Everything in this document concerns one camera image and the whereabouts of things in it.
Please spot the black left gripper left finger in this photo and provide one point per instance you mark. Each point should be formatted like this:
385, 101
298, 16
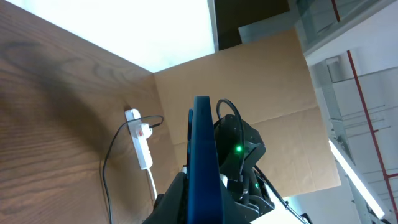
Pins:
171, 207

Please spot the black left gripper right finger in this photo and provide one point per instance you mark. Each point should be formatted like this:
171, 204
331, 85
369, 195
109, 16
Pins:
231, 214

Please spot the blue Galaxy smartphone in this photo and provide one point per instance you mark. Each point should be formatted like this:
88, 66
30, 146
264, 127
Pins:
205, 204

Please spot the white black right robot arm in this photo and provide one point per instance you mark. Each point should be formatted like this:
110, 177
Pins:
239, 148

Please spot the white USB charger plug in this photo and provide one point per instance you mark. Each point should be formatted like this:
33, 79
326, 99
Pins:
144, 130

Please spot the white power strip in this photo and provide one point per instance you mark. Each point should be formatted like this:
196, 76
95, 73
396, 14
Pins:
133, 118

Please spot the brown cardboard panel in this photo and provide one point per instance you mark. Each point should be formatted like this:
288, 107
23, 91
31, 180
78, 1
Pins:
270, 84

